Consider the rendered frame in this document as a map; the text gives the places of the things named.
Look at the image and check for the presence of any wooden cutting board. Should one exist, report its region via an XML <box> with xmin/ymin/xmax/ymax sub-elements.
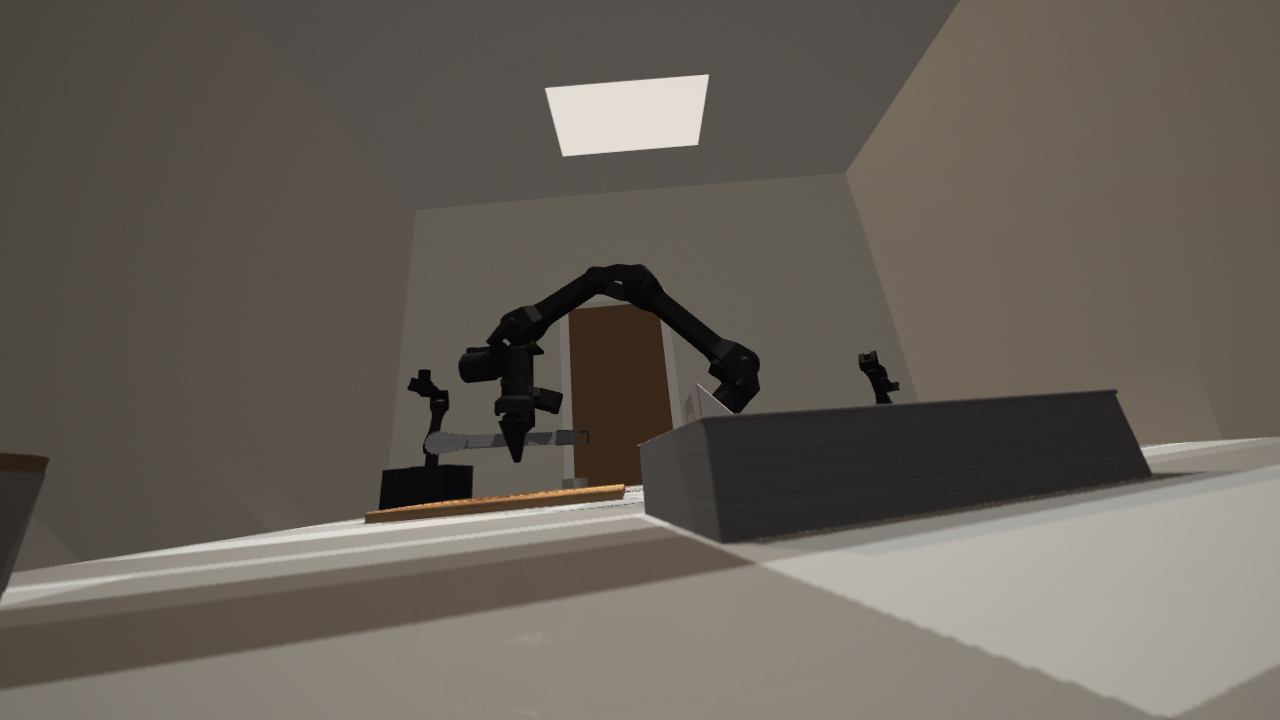
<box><xmin>364</xmin><ymin>484</ymin><xmax>625</xmax><ymax>524</ymax></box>

